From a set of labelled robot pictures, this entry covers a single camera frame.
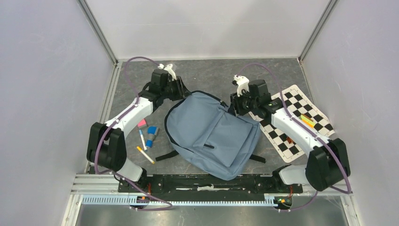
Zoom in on black white checkered mat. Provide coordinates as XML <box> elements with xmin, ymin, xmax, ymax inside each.
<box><xmin>249</xmin><ymin>85</ymin><xmax>335</xmax><ymax>163</ymax></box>

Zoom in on blue pencil sharpener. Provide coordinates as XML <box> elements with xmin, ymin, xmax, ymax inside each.
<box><xmin>147</xmin><ymin>126</ymin><xmax>159</xmax><ymax>135</ymax></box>

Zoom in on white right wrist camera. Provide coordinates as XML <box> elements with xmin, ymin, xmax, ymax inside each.
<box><xmin>232</xmin><ymin>74</ymin><xmax>249</xmax><ymax>97</ymax></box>

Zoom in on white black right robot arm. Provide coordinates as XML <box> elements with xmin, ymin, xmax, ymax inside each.
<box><xmin>230</xmin><ymin>75</ymin><xmax>351</xmax><ymax>194</ymax></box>

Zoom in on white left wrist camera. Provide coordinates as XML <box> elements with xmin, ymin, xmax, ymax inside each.
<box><xmin>158</xmin><ymin>64</ymin><xmax>177</xmax><ymax>81</ymax></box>

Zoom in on blue fabric backpack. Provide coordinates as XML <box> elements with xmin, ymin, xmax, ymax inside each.
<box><xmin>156</xmin><ymin>90</ymin><xmax>266</xmax><ymax>181</ymax></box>

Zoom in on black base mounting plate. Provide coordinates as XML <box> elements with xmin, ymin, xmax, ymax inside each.
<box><xmin>138</xmin><ymin>174</ymin><xmax>303</xmax><ymax>202</ymax></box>

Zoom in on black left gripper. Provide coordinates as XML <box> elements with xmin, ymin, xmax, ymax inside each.
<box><xmin>160</xmin><ymin>75</ymin><xmax>191</xmax><ymax>101</ymax></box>

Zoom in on blue cap marker pen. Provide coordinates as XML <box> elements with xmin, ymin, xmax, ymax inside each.
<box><xmin>139</xmin><ymin>129</ymin><xmax>148</xmax><ymax>152</ymax></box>

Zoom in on pink grey eraser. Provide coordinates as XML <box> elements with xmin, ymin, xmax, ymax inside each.
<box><xmin>137</xmin><ymin>119</ymin><xmax>148</xmax><ymax>129</ymax></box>

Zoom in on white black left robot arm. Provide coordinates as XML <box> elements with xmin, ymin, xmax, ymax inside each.
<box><xmin>86</xmin><ymin>64</ymin><xmax>189</xmax><ymax>192</ymax></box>

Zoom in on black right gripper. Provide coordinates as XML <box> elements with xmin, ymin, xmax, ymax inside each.
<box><xmin>227</xmin><ymin>88</ymin><xmax>259</xmax><ymax>117</ymax></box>

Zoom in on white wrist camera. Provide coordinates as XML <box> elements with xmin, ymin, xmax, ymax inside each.
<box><xmin>232</xmin><ymin>74</ymin><xmax>249</xmax><ymax>97</ymax></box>
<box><xmin>158</xmin><ymin>64</ymin><xmax>177</xmax><ymax>81</ymax></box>

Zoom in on slotted cable duct rail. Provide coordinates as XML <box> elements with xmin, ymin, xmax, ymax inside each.
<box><xmin>82</xmin><ymin>194</ymin><xmax>278</xmax><ymax>207</ymax></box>

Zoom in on yellow cap marker pen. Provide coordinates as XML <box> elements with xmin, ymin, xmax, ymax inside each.
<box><xmin>136</xmin><ymin>146</ymin><xmax>155</xmax><ymax>164</ymax></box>

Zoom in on blue grey glue stick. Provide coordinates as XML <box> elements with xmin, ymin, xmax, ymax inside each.
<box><xmin>145</xmin><ymin>133</ymin><xmax>157</xmax><ymax>148</ymax></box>

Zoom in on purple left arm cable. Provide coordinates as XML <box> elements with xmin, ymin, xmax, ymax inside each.
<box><xmin>94</xmin><ymin>56</ymin><xmax>174</xmax><ymax>212</ymax></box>

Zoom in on orange green toy blocks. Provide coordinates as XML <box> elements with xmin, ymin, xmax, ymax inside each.
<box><xmin>300</xmin><ymin>114</ymin><xmax>315</xmax><ymax>128</ymax></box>

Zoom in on striped colour block stack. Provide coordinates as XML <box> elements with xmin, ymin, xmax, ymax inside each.
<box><xmin>286</xmin><ymin>137</ymin><xmax>295</xmax><ymax>145</ymax></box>

